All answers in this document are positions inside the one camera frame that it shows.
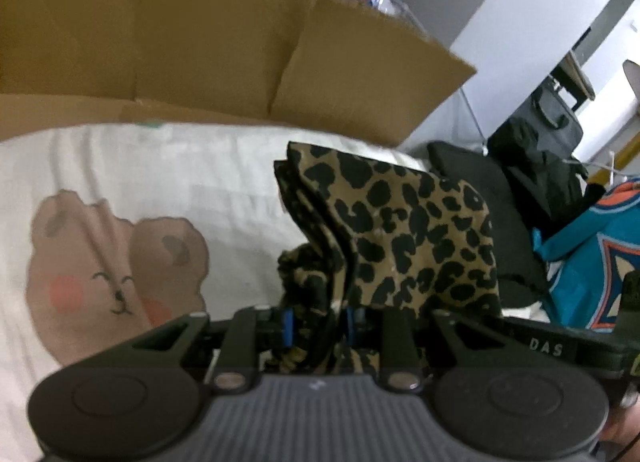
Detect black folded clothes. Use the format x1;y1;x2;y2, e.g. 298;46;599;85
426;141;553;310

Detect brown cardboard box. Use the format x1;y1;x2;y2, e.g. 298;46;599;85
0;0;478;147

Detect teal sports jersey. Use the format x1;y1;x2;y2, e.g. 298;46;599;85
531;181;640;335

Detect black bag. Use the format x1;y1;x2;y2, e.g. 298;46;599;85
487;118;592;240

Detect white bear print blanket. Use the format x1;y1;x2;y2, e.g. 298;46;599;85
0;121;551;462

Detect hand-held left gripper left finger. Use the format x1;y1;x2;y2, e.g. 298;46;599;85
131;306;297;391

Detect leopard print garment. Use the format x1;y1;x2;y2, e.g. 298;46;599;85
270;141;503;377

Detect dark suitcase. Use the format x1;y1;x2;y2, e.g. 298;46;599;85
529;86;585;155

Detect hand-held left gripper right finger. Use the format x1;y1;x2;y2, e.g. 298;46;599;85
345;307;502;392

